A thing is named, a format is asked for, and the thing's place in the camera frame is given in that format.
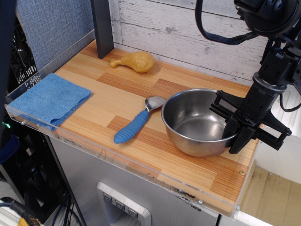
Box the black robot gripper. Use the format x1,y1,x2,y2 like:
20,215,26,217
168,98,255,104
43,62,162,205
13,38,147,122
210,90,292,154

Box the stainless steel pot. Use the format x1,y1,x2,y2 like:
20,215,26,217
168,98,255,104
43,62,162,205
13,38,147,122
161,88,235,158

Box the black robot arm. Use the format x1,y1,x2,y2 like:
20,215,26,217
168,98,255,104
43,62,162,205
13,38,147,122
204,0,301,154

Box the yellow toy chicken drumstick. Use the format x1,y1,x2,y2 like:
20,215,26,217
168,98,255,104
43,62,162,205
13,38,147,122
109,51,155,73

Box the silver toy fridge dispenser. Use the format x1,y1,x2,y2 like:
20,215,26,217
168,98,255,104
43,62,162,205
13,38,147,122
97,182,152,226

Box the blue folded cloth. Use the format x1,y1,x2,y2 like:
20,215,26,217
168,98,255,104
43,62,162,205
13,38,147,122
8,73,91,131

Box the black plastic crate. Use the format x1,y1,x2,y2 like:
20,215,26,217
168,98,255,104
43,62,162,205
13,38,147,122
10,24,38,84

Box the clear acrylic table guard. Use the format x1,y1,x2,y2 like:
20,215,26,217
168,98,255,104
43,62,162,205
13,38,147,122
5,41,257,226

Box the blue handled peeler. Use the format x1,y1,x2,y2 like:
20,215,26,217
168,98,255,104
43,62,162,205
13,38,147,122
113,96,166,144

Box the black sleeved cable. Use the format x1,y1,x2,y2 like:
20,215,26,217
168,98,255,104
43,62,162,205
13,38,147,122
195,0,259,46

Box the dark grey vertical post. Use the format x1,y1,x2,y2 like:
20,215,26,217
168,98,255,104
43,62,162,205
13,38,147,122
90,0,114,59

